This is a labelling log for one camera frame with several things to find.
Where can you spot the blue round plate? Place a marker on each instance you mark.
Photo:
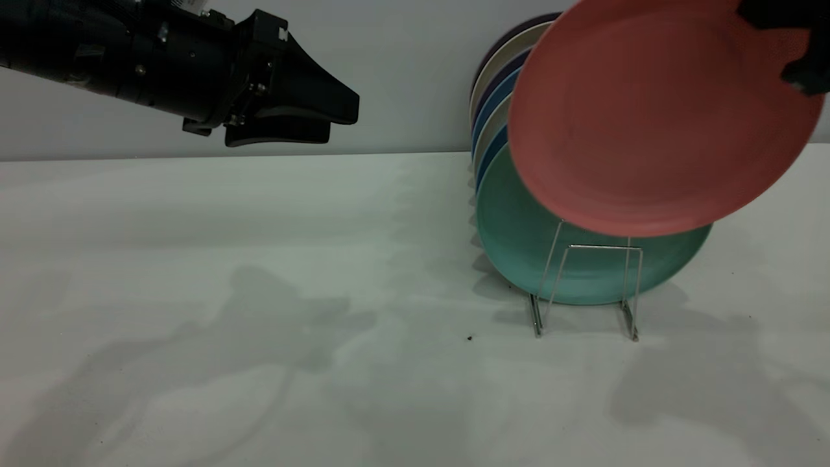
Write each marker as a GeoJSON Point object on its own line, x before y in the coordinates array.
{"type": "Point", "coordinates": [491, 159]}
{"type": "Point", "coordinates": [494, 97]}

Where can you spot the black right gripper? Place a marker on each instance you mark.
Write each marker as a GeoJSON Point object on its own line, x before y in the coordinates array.
{"type": "Point", "coordinates": [778, 11]}

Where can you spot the dark purple round plate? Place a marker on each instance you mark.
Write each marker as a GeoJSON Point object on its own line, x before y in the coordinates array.
{"type": "Point", "coordinates": [519, 32]}
{"type": "Point", "coordinates": [500, 76]}

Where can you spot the pink round plate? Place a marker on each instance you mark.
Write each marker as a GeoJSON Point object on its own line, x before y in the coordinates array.
{"type": "Point", "coordinates": [648, 123]}

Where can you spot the beige round plate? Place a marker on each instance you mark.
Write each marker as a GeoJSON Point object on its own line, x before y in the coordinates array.
{"type": "Point", "coordinates": [506, 55]}
{"type": "Point", "coordinates": [489, 126]}

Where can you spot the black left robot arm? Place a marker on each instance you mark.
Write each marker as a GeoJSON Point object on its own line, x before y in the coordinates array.
{"type": "Point", "coordinates": [65, 45]}

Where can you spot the green round plate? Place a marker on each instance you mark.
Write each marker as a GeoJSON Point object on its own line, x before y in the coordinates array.
{"type": "Point", "coordinates": [532, 240]}

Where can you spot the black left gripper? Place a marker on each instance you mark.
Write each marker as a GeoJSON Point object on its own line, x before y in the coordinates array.
{"type": "Point", "coordinates": [207, 71]}

